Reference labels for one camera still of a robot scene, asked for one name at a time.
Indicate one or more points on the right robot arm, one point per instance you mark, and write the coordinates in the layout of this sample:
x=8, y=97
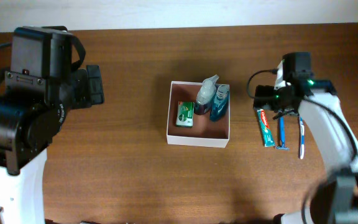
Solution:
x=297, y=92

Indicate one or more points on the blue disposable razor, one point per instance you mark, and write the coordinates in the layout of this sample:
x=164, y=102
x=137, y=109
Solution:
x=281, y=126

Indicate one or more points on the clear foaming soap pump bottle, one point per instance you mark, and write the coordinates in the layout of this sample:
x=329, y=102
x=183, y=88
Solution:
x=205, y=95

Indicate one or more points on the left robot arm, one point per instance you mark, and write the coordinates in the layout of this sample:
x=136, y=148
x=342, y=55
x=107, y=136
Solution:
x=45, y=80

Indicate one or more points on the teal mouthwash bottle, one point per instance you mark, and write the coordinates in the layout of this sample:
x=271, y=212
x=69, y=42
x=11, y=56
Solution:
x=220, y=101

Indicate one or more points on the blue white toothbrush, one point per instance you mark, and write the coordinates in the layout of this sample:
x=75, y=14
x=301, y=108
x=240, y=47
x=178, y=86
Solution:
x=302, y=138

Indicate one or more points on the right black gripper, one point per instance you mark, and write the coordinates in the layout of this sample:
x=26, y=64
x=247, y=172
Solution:
x=263, y=97

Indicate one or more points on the white open cardboard box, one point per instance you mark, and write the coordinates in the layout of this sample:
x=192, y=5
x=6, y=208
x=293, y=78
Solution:
x=204, y=132

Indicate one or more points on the green red toothpaste tube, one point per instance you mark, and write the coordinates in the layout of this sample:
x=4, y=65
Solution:
x=265, y=129

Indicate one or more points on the green white soap box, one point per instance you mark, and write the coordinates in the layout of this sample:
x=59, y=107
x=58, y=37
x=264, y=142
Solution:
x=185, y=114

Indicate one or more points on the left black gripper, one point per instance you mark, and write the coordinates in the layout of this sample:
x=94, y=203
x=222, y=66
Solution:
x=94, y=84

